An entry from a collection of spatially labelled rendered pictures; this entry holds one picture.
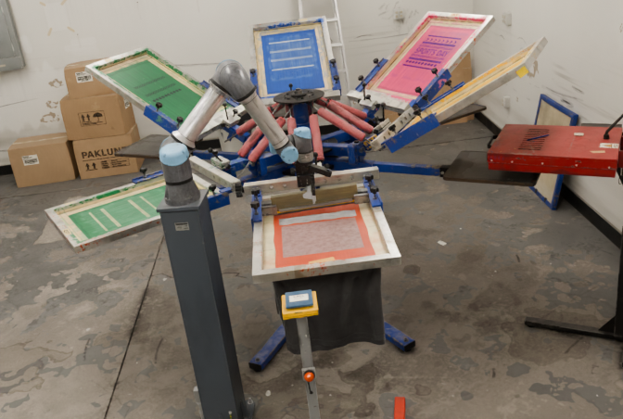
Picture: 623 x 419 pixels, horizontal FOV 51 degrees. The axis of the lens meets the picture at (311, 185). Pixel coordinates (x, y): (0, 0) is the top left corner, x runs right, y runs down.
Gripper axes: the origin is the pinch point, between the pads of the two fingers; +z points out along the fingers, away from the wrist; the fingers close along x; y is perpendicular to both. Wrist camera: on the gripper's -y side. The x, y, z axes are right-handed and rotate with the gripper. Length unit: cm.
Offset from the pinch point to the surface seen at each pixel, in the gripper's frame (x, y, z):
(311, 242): 31.4, 4.2, 6.2
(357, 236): 31.7, -15.5, 6.1
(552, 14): -211, -200, -36
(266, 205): -1.9, 23.0, 0.6
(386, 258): 60, -23, 3
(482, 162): -36, -91, 6
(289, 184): -22.0, 11.1, -0.2
